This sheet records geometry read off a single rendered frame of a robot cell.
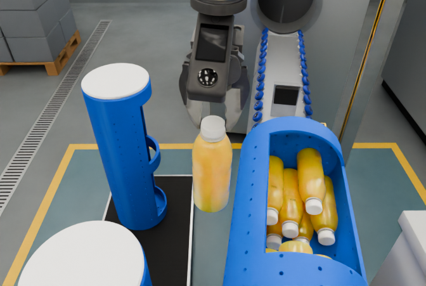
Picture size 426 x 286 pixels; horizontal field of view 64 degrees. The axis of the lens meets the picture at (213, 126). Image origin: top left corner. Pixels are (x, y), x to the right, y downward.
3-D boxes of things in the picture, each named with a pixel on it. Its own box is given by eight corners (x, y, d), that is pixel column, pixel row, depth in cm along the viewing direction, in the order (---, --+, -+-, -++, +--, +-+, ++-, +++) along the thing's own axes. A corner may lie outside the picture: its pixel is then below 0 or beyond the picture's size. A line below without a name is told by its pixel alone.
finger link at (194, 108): (203, 110, 59) (214, 65, 53) (199, 133, 54) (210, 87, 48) (186, 106, 59) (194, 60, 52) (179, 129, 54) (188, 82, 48)
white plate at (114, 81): (96, 105, 128) (96, 108, 129) (160, 82, 141) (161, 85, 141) (71, 75, 145) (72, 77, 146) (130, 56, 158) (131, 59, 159)
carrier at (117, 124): (131, 240, 183) (176, 214, 197) (96, 109, 128) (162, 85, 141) (109, 205, 201) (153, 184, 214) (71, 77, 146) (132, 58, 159)
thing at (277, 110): (294, 115, 142) (300, 83, 132) (294, 120, 138) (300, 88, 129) (270, 112, 143) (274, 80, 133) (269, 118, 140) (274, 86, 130)
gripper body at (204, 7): (243, 60, 54) (250, -19, 45) (240, 92, 47) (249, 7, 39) (194, 56, 54) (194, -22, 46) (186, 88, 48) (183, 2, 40)
